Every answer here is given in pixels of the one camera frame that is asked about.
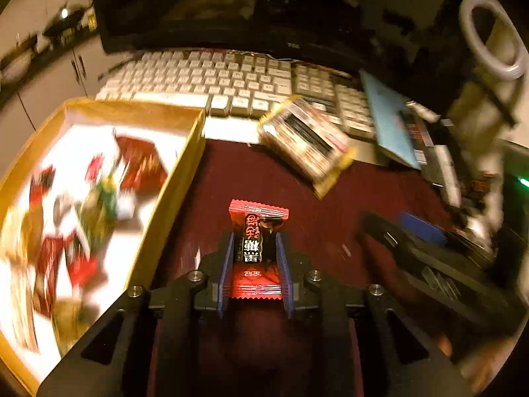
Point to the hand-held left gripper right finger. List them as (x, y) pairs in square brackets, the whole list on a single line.
[(285, 277)]

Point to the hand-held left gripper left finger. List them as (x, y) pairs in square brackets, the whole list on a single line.
[(225, 277)]

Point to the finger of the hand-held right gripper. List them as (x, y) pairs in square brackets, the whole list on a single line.
[(421, 227), (392, 235)]

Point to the red black candy packet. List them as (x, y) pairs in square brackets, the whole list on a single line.
[(254, 219)]

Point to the yellow cardboard box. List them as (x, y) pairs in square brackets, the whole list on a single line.
[(173, 198)]

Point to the white snack packet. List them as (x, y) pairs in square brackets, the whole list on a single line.
[(126, 206)]

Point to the gold-edged striped snack packet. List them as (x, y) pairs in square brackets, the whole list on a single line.
[(306, 140)]

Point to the dark red snack packet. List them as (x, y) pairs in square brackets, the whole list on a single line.
[(140, 165)]

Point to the green gold snack packet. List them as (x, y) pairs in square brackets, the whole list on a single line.
[(70, 324)]

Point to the long pale snack packet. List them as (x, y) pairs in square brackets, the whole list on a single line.
[(16, 297)]

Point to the white black device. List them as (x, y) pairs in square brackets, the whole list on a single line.
[(450, 173)]

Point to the light blue notebook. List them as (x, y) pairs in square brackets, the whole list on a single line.
[(386, 120)]

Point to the white paper sheet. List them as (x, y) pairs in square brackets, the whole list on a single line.
[(231, 130)]

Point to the white computer keyboard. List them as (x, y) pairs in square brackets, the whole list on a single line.
[(198, 74)]

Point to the white base cabinets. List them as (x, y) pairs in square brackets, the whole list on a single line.
[(49, 78)]

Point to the black computer monitor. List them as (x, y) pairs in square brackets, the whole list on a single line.
[(206, 8)]

